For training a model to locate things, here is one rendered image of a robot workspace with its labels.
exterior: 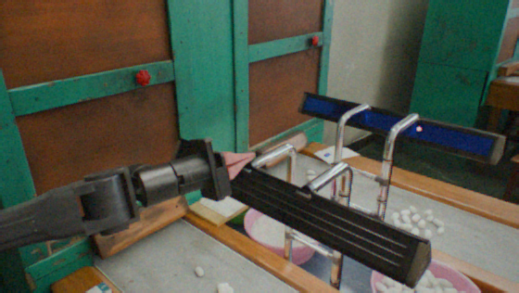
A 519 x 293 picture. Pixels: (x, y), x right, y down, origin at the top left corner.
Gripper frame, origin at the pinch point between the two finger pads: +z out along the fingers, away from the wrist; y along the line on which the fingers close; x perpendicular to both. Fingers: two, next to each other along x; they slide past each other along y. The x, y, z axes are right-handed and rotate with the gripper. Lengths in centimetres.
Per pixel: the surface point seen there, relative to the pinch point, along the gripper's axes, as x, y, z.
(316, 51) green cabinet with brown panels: -69, -23, 84
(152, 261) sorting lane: -50, 31, -10
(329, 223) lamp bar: 6.3, 15.0, 9.7
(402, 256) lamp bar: 18.3, 19.2, 13.1
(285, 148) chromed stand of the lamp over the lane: -15.0, 3.9, 18.8
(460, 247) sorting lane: -7, 47, 69
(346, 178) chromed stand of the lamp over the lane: -3.7, 12.1, 25.3
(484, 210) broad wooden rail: -10, 43, 90
